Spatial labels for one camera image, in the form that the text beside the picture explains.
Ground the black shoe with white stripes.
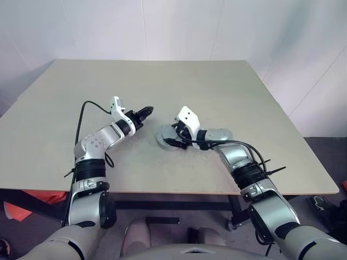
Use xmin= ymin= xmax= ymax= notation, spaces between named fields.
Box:
xmin=307 ymin=195 xmax=333 ymax=212

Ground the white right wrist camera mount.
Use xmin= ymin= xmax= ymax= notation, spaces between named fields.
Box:
xmin=175 ymin=106 xmax=202 ymax=139

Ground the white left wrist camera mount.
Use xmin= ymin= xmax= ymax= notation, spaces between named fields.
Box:
xmin=109 ymin=95 xmax=136 ymax=136

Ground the grey robot torso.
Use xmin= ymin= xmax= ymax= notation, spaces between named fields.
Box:
xmin=119 ymin=243 xmax=285 ymax=260

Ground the dark shoe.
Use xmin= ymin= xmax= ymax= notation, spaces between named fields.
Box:
xmin=0 ymin=237 xmax=11 ymax=257

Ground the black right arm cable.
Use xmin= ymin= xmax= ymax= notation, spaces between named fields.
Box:
xmin=175 ymin=126 xmax=272 ymax=177

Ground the black flat bar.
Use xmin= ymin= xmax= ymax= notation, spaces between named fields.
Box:
xmin=145 ymin=216 xmax=181 ymax=225

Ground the orange red cloth bundle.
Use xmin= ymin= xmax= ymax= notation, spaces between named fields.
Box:
xmin=23 ymin=189 xmax=69 ymax=205

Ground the grey round motor lid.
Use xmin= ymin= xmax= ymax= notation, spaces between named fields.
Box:
xmin=156 ymin=124 xmax=188 ymax=149

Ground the dark bag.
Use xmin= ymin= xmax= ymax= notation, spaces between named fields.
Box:
xmin=328 ymin=199 xmax=347 ymax=237

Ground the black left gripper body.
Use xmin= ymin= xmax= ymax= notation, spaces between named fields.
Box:
xmin=125 ymin=109 xmax=145 ymax=132

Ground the dull rounded shape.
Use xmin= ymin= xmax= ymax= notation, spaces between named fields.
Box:
xmin=120 ymin=218 xmax=151 ymax=257

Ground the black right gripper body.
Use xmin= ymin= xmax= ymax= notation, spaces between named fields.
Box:
xmin=173 ymin=122 xmax=195 ymax=150

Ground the orange bag with white edge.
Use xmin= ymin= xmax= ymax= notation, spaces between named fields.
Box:
xmin=3 ymin=200 xmax=35 ymax=220

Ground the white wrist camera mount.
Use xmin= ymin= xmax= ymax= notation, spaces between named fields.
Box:
xmin=109 ymin=95 xmax=136 ymax=136
xmin=175 ymin=106 xmax=202 ymax=139

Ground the black metal table frame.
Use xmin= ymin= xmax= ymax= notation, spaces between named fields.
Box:
xmin=0 ymin=188 xmax=299 ymax=231

